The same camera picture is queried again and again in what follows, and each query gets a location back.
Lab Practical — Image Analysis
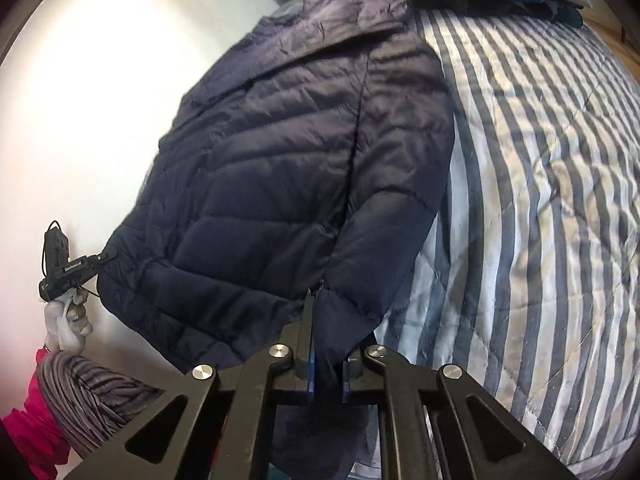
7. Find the navy quilted puffer jacket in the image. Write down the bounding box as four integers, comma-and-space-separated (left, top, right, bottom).
96, 0, 454, 479

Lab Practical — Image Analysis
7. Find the grey striped sleeve forearm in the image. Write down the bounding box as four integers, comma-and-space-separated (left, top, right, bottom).
37, 351, 164, 458

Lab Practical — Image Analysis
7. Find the white gloved left hand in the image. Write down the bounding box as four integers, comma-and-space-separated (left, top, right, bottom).
44, 288, 93, 354

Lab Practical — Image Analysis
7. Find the blue white striped quilt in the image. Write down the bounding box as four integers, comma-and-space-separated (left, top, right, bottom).
375, 10, 639, 479

